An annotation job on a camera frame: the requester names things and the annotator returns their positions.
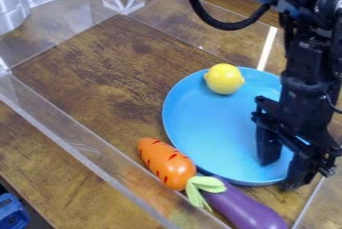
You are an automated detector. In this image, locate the clear acrylic enclosure wall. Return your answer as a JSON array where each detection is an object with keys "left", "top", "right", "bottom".
[{"left": 0, "top": 0, "right": 342, "bottom": 229}]

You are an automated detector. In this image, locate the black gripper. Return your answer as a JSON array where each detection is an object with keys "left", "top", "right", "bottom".
[{"left": 251, "top": 74, "right": 342, "bottom": 191}]

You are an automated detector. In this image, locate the blue round plastic tray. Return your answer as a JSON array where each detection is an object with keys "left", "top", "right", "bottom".
[{"left": 161, "top": 66, "right": 312, "bottom": 187}]

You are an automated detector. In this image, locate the yellow toy lemon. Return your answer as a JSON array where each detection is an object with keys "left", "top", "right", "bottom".
[{"left": 205, "top": 63, "right": 245, "bottom": 95}]

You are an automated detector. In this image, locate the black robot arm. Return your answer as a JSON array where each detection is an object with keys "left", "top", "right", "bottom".
[{"left": 253, "top": 0, "right": 342, "bottom": 190}]

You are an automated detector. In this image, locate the black braided cable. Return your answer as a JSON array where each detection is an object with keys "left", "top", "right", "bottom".
[{"left": 182, "top": 0, "right": 273, "bottom": 31}]

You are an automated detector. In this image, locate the orange toy carrot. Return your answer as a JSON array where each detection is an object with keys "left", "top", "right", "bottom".
[{"left": 137, "top": 136, "right": 229, "bottom": 212}]

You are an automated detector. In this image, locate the purple toy eggplant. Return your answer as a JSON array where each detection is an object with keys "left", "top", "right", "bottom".
[{"left": 202, "top": 179, "right": 289, "bottom": 229}]

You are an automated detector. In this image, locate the blue plastic object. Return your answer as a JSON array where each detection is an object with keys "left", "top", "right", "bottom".
[{"left": 0, "top": 193, "right": 31, "bottom": 229}]

